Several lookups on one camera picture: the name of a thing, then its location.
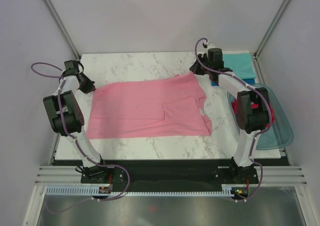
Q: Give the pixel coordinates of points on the pink t shirt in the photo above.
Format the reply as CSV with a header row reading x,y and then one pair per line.
x,y
154,108

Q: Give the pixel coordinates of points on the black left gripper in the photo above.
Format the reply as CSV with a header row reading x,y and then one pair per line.
x,y
90,87

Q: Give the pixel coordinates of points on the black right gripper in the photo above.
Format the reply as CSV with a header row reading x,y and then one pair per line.
x,y
195,68

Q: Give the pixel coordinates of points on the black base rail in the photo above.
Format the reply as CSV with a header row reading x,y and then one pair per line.
x,y
185,174

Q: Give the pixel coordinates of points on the teal cloth in bin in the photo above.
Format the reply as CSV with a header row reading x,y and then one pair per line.
x,y
268,140

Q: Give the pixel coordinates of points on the red t shirt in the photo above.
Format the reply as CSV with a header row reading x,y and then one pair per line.
x,y
234,106

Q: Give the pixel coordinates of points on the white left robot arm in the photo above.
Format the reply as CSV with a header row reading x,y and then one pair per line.
x,y
67,120

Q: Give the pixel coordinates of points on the left aluminium frame post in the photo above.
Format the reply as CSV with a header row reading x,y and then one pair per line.
x,y
61,27

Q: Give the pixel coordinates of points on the folded teal t shirt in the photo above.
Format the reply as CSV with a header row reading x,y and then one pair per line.
x,y
241,64

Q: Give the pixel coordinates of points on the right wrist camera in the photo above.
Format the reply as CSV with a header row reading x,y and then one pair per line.
x,y
207,46

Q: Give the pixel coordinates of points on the white slotted cable duct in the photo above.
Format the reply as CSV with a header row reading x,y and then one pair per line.
x,y
96,190

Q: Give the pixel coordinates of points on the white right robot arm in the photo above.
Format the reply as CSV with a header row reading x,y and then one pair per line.
x,y
242,165

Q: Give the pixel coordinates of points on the right aluminium frame post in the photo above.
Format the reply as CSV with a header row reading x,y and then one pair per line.
x,y
271,28

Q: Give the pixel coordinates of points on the aluminium frame post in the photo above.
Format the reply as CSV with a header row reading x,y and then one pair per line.
x,y
271,28
61,27

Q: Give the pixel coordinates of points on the clear blue plastic bin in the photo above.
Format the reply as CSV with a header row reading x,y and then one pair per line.
x,y
280,121

